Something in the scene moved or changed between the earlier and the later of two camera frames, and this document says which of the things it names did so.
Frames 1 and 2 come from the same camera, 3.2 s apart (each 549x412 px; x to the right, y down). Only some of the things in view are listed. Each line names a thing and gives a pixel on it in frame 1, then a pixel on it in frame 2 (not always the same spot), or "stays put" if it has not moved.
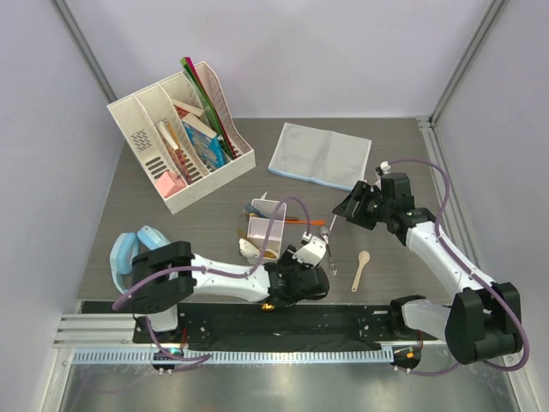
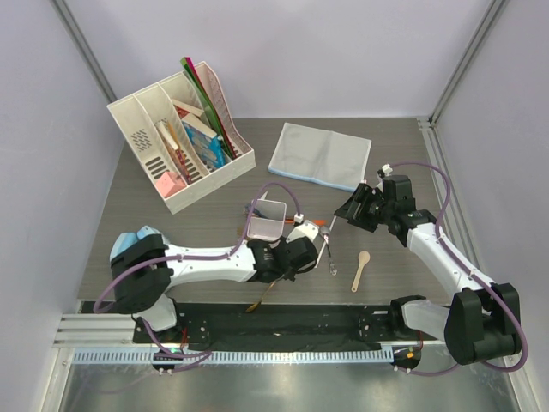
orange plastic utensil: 316,222 stays put
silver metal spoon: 324,232 stays put
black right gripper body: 371,208 stays put
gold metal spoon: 267,307 to 252,308
